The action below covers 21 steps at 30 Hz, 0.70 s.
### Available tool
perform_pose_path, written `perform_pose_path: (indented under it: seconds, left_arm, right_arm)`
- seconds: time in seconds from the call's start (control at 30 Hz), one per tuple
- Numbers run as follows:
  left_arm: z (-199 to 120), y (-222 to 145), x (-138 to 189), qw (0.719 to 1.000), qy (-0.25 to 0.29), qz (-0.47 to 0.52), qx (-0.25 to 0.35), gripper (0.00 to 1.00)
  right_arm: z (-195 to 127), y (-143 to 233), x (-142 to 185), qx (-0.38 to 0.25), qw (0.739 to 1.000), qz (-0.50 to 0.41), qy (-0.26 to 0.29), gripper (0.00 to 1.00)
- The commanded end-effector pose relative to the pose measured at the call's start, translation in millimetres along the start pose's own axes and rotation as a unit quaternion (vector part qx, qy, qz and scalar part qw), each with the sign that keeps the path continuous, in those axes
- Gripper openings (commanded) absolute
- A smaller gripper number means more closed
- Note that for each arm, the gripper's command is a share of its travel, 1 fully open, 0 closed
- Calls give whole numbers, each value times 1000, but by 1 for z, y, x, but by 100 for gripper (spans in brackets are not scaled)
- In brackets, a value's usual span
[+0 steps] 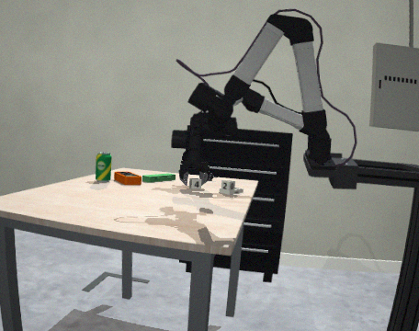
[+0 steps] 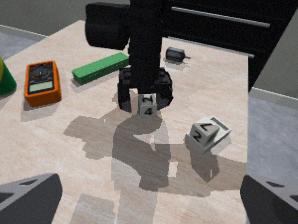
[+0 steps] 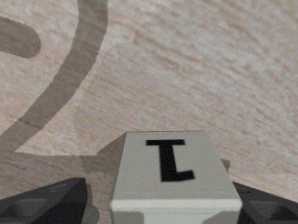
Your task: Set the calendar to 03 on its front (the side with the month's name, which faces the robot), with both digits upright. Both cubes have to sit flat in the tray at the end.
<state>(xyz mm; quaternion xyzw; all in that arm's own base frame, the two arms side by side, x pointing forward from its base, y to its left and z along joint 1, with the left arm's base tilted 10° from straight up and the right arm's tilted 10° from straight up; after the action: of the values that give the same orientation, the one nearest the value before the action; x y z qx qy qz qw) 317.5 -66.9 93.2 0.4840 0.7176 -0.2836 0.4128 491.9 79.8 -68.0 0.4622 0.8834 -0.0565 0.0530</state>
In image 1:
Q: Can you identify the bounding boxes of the orange digital multimeter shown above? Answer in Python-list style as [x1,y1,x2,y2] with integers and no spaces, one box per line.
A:
[114,172,142,185]

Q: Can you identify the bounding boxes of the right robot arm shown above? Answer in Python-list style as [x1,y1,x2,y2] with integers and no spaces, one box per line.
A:
[171,88,313,151]

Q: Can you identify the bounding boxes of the green soda can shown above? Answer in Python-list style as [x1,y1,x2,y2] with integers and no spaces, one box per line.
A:
[96,152,112,183]

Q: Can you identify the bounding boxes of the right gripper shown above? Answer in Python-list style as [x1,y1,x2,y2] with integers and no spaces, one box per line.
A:
[179,150,210,186]

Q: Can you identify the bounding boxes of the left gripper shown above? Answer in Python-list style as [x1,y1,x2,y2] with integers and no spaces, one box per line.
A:
[190,112,238,136]

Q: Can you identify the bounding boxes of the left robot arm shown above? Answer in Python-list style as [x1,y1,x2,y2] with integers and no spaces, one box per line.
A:
[188,14,336,170]

